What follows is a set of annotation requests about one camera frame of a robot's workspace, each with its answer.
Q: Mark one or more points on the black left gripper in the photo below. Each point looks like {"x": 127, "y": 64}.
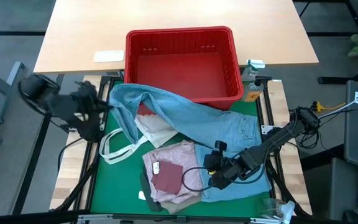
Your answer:
{"x": 87, "y": 101}

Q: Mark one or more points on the dark green shirt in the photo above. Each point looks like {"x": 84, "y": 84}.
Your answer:
{"x": 148, "y": 193}

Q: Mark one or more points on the red plastic laundry basket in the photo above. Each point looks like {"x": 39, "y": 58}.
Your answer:
{"x": 182, "y": 74}

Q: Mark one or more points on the white paper sheet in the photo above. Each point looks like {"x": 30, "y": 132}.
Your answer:
{"x": 108, "y": 56}

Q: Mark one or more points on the green table mat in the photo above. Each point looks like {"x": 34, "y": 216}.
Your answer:
{"x": 117, "y": 186}

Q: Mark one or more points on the white paper garment tag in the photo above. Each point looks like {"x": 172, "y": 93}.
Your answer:
{"x": 156, "y": 168}

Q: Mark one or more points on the beige khaki shorts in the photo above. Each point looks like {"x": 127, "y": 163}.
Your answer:
{"x": 179, "y": 205}

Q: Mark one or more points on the clear bottle with orange label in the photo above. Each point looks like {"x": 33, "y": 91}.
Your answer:
{"x": 252, "y": 93}

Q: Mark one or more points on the light wooden desk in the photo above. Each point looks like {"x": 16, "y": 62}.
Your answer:
{"x": 166, "y": 15}

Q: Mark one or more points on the white canvas tote bag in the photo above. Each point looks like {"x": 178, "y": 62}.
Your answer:
{"x": 157, "y": 127}

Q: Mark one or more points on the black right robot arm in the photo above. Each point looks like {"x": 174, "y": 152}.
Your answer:
{"x": 278, "y": 137}

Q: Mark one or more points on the grey metal table leg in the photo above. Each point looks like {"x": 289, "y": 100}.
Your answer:
{"x": 9, "y": 88}

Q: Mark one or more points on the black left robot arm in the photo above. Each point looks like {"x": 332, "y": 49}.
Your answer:
{"x": 39, "y": 88}

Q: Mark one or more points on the clear spray bottle white trigger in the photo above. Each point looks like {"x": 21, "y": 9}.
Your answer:
{"x": 286, "y": 208}

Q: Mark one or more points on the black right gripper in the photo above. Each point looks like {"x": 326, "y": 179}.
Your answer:
{"x": 228, "y": 171}

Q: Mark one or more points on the black metal frame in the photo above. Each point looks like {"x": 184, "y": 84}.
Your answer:
{"x": 72, "y": 191}

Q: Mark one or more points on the mauve pink garment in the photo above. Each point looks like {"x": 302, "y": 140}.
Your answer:
{"x": 179, "y": 155}

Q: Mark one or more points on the maroon garment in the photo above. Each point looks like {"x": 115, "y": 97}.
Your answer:
{"x": 168, "y": 177}

